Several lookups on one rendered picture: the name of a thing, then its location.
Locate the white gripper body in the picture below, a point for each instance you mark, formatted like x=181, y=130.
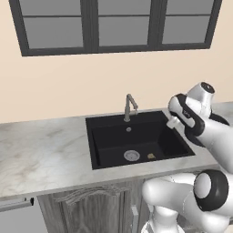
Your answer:
x=172, y=123

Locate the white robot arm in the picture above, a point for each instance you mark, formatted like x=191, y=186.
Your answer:
x=218, y=136

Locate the round metal sink drain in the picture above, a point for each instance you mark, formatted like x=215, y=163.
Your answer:
x=131, y=155

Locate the black kitchen sink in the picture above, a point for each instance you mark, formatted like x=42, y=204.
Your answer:
x=112, y=142

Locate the small tan lump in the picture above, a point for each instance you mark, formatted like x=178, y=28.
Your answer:
x=151, y=156

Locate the grey metal tap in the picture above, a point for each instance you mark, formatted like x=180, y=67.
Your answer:
x=127, y=109

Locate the grey wooden cupboard door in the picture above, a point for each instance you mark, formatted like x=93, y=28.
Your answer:
x=91, y=212

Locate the dark framed window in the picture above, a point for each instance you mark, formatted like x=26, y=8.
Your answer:
x=91, y=27

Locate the grey dishwasher front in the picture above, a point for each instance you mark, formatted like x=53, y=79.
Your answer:
x=18, y=221

